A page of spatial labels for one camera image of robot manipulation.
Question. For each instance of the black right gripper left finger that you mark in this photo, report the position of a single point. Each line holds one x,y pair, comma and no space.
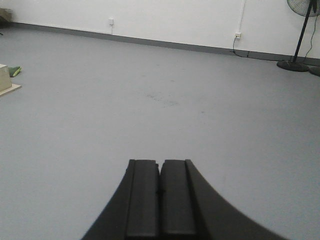
132,213

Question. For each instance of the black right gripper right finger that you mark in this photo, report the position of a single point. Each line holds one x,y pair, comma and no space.
191,209

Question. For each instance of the light wooden box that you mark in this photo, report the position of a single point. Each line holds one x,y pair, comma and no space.
5,79

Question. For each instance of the green sandbag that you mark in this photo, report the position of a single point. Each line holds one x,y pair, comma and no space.
14,71

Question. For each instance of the black standing floor fan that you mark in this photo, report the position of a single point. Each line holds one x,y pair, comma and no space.
306,9

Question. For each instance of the white wall socket with plug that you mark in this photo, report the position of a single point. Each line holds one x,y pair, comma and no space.
237,35

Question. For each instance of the white wall power outlet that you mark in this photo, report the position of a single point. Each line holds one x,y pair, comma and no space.
111,21

